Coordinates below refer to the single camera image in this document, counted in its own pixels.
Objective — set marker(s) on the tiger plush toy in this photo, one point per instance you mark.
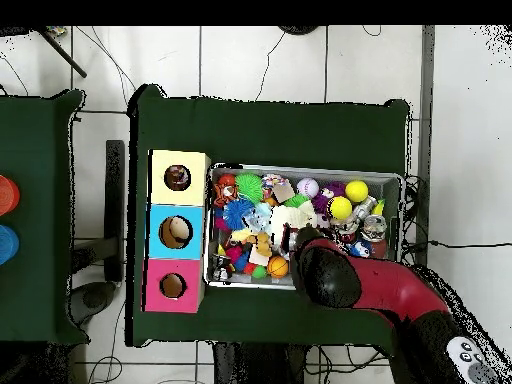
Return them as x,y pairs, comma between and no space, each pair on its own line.
224,195

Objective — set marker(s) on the green cloth on side table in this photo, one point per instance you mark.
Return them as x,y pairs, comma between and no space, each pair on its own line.
36,160

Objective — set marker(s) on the purple spiky monster toy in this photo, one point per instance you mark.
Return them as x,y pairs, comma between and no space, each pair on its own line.
320,200

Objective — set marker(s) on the wooden box with three holes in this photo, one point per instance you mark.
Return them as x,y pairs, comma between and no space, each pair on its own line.
176,196

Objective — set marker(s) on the plain yellow ball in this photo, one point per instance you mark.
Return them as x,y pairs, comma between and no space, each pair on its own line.
356,192

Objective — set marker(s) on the black round base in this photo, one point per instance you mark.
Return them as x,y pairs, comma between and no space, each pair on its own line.
298,29

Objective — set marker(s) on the yellow tennis ball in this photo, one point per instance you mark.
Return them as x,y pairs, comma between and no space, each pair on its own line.
340,208

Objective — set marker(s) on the cream waffle cloth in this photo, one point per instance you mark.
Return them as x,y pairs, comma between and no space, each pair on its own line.
292,216

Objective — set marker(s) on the white baseball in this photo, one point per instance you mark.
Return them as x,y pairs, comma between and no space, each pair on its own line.
307,188

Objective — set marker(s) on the black rod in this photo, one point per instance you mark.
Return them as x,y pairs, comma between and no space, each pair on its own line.
64,54

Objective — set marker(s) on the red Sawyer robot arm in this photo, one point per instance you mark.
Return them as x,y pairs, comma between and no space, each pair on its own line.
392,288

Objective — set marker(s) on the blue cup stack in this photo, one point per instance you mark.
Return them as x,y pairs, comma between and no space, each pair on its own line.
8,244

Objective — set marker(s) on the orange cup stack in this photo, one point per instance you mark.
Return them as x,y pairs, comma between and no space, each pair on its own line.
8,196

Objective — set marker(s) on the green spiky rubber ball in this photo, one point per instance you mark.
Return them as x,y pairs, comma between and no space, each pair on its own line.
248,187

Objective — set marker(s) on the crushed silver drink can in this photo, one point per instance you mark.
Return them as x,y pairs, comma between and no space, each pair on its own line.
374,228

